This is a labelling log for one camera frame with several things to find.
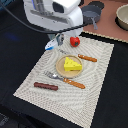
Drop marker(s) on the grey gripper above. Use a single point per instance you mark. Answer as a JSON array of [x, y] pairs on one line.
[[59, 37]]

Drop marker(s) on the red toy tomato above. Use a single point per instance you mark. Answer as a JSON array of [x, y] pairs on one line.
[[74, 41]]

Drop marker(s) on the yellow toy cheese wedge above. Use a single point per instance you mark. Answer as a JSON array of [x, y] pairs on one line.
[[71, 65]]

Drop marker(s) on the brown toy sausage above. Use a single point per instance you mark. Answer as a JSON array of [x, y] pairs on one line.
[[46, 86]]

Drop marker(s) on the white and blue toy fish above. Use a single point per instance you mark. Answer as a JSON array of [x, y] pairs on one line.
[[52, 44]]

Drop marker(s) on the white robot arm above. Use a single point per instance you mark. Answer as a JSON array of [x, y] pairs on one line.
[[62, 16]]

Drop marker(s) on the round wooden plate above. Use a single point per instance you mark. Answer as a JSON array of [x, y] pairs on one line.
[[68, 74]]

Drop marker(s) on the brown toy stove board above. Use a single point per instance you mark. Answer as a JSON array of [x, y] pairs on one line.
[[107, 26]]

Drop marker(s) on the black burner disc right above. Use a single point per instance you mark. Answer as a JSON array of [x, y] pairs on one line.
[[97, 3]]

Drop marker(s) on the beige bowl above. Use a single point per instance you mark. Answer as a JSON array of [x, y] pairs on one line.
[[122, 15]]

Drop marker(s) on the fork with wooden handle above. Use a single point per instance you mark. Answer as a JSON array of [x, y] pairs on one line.
[[79, 55]]

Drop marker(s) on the grey saucepan with handle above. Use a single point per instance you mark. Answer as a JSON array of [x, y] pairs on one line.
[[91, 15]]

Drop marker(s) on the knife with wooden handle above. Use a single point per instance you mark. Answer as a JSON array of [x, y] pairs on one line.
[[54, 76]]

